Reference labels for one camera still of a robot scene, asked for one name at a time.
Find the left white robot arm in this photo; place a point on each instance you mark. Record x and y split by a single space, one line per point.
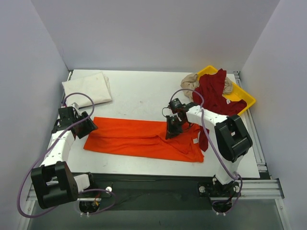
53 182

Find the folded white t shirt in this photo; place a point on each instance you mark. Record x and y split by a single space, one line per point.
96 86

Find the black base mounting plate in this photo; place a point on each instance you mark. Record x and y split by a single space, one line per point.
158 193

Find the orange t shirt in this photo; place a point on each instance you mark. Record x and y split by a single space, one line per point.
141 138

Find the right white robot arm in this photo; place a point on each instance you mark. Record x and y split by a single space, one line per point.
227 135

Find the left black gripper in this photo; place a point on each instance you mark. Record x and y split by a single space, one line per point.
86 125

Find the yellow plastic bin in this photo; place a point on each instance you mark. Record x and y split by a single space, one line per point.
237 94

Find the dark red t shirt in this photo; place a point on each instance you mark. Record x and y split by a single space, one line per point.
212 89

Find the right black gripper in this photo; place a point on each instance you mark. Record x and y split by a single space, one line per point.
172 124

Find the folded blue t shirt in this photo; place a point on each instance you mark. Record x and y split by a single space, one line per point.
63 104

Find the beige t shirt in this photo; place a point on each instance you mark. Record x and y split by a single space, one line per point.
191 82

